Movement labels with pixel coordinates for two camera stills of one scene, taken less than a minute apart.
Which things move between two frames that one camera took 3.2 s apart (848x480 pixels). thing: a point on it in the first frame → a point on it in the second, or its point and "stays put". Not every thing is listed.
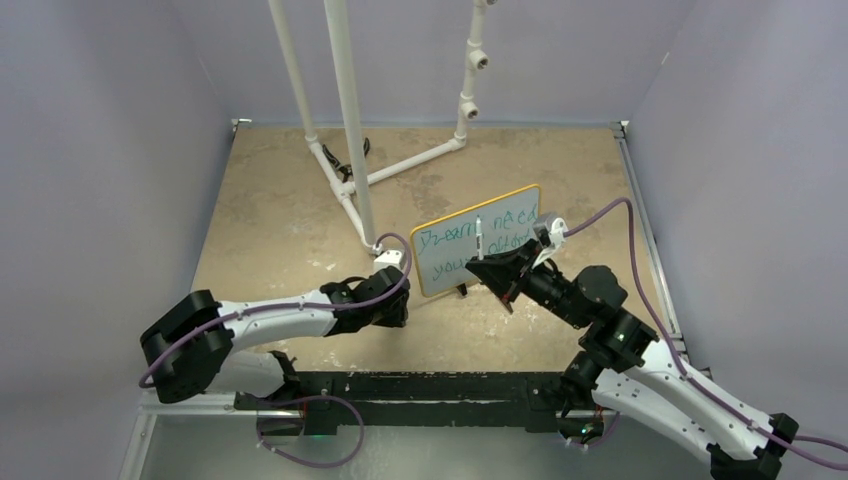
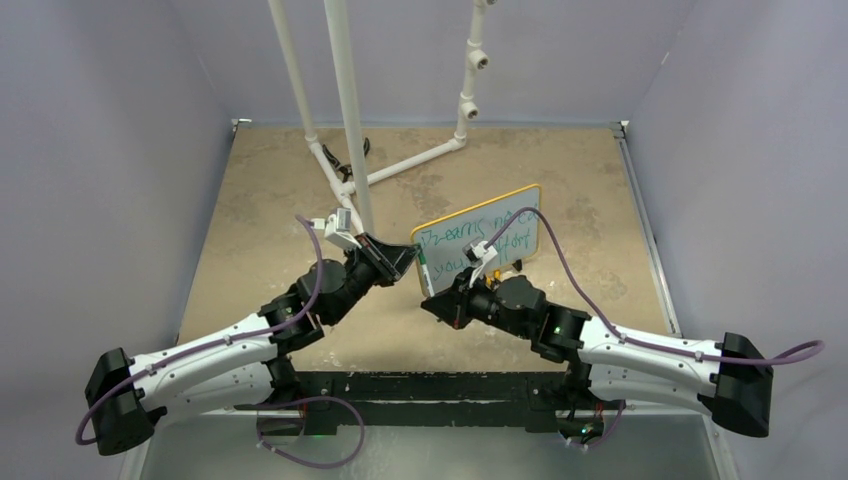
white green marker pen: x=479 y=239 → x=423 y=263
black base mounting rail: x=438 y=402 stays put
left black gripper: x=396 y=317 → x=401 y=255
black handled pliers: x=346 y=169 stays put
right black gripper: x=500 y=271 → x=453 y=303
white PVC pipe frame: x=355 y=196 stays put
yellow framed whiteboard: x=444 y=247 stays put
